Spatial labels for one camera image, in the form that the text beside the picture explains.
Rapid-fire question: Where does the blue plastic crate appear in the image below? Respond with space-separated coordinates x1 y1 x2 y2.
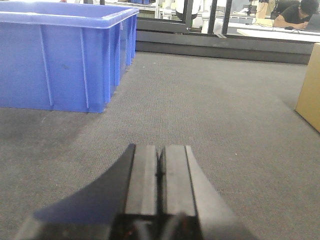
0 1 139 113

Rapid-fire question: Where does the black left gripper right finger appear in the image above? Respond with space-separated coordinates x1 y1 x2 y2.
161 145 257 240

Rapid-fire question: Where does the black metal frame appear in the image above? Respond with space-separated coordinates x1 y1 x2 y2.
136 0 314 64

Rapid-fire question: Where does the person in black shirt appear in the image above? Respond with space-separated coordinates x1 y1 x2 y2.
272 0 320 30

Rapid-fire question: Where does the brown cardboard box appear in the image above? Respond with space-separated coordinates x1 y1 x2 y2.
295 43 320 132

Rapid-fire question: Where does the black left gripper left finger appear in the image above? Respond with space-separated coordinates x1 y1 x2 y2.
15 144 157 240

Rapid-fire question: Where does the white desk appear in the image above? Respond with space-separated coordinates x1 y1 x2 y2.
227 22 320 43

